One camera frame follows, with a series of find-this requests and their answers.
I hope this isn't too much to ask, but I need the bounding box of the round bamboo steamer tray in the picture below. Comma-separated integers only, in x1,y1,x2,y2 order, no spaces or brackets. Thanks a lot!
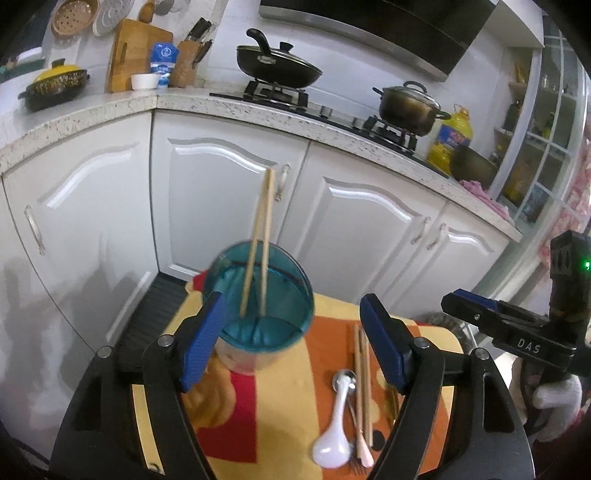
51,0,100,38

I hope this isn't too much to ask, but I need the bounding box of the pink patterned cloth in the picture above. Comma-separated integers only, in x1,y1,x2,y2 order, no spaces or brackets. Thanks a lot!
538,138,591,278

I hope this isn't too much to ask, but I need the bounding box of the gold coloured utensil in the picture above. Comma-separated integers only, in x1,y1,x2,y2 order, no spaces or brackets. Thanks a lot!
385,385,402,428

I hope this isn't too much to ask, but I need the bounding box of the black gas stove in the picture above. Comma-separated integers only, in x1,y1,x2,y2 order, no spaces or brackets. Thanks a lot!
210,78,451,178

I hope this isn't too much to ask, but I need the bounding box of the black-handled knife set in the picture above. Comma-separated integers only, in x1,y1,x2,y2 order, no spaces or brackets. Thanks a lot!
185,18,212,43

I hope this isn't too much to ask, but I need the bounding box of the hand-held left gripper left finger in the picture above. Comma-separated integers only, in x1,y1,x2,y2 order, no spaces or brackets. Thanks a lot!
48,292,229,480

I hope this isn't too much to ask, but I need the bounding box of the black range hood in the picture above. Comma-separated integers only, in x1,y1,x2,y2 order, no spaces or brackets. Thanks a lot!
259,0,499,81

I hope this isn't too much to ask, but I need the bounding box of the teal plastic cup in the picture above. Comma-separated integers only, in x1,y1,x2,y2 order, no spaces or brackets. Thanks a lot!
199,240,315,374

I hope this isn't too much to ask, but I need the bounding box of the wooden chopstick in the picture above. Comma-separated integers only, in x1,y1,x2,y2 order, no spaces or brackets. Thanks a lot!
239,167,273,319
360,330,374,447
353,324,366,445
259,168,277,318

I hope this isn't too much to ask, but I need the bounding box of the dark metal bowl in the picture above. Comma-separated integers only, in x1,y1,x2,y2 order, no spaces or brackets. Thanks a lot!
450,145,499,183

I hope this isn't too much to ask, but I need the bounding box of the green dish tray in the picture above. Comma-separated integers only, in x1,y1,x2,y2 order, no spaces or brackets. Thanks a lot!
0,48,47,81

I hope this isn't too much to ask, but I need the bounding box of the wooden knife block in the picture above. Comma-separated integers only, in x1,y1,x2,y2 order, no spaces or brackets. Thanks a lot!
170,41,206,88

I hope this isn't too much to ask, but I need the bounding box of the metal spoon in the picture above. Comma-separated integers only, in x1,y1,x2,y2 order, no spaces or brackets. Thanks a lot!
332,369,363,444

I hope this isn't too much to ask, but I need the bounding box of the round metal steamer plate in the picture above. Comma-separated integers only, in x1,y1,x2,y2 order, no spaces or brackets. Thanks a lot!
92,0,137,37

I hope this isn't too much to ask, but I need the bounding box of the white framed glass door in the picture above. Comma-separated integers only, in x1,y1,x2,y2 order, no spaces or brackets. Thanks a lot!
489,28,591,241

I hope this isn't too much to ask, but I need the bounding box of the white cabinet door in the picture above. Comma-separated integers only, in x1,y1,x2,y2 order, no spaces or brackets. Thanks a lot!
0,113,160,462
295,138,448,324
413,200,512,324
151,111,311,296

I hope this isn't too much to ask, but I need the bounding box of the black casserole pot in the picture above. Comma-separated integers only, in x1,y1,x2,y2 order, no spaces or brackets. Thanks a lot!
18,69,89,112

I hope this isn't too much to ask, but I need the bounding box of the black wok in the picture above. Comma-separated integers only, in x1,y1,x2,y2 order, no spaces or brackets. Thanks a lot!
236,28,323,89

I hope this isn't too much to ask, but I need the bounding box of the yellow oil bottle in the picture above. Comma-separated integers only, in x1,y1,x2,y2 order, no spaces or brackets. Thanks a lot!
427,104,474,176

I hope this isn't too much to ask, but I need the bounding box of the blue white bag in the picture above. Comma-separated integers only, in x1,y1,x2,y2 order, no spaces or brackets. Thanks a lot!
150,42,180,88

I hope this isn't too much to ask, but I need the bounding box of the glass wok lid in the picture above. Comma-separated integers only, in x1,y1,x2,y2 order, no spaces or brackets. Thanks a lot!
238,41,321,71

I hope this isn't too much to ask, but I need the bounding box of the speckled white kitchen countertop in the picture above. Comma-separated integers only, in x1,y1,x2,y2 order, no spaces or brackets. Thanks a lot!
0,85,522,241

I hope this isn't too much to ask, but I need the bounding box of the person's right hand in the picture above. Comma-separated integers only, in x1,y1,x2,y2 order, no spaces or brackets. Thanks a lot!
530,374,584,445

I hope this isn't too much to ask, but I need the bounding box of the dark round object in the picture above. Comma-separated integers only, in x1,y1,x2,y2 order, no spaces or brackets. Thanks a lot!
427,313,469,340

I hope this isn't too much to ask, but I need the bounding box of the dark metal pot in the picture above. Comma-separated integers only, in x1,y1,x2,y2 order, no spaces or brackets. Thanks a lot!
373,88,451,137

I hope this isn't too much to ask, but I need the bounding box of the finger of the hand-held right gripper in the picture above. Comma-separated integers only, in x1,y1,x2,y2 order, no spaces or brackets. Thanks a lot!
441,295,550,340
455,288,550,319

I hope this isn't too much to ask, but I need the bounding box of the orange yellow printed cloth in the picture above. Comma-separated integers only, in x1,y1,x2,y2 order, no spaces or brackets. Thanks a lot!
131,272,465,480

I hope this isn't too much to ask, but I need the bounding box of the wooden cutting board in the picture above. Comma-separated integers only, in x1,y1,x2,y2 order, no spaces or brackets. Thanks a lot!
106,18,174,93

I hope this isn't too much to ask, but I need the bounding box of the metal pot lid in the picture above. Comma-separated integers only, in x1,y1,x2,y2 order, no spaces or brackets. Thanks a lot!
383,82,437,107

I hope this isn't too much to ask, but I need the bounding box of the pink-handled utensil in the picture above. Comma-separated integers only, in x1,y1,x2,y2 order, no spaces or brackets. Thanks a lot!
355,383,376,468

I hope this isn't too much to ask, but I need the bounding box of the yellow casserole lid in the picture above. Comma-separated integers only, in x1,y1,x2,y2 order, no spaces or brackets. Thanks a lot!
32,58,79,85

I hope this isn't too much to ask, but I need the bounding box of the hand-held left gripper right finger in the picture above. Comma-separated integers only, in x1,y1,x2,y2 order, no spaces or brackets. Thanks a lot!
360,294,534,480

